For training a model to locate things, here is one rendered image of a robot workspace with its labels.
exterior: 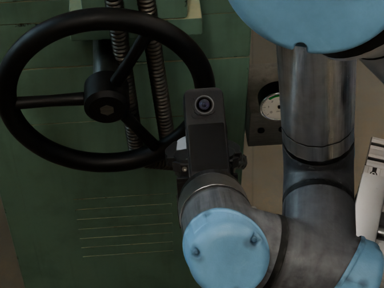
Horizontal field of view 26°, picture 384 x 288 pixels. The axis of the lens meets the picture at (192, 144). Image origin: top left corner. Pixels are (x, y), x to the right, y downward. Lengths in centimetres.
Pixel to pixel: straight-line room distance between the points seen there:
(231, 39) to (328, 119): 50
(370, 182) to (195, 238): 37
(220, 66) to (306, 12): 81
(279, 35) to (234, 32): 76
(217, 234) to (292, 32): 27
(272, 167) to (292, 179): 124
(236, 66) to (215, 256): 62
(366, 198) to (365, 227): 5
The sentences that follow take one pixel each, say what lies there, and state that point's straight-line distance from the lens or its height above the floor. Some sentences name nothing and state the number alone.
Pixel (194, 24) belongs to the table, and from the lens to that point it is 114.
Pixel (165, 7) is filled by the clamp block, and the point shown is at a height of 89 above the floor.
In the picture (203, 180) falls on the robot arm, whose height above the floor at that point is 92.
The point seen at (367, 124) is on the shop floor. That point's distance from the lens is 224.
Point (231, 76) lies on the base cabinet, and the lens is 134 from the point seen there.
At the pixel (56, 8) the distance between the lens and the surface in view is 124.
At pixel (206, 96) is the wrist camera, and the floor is 93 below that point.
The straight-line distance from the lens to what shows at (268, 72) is 143.
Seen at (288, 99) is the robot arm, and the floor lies 102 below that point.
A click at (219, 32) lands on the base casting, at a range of 128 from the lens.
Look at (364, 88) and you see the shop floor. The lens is 234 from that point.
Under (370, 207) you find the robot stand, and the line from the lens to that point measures 105.
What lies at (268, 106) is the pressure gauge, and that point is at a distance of 131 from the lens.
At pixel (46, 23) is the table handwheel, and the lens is 103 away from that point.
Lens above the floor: 158
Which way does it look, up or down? 47 degrees down
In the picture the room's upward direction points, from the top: straight up
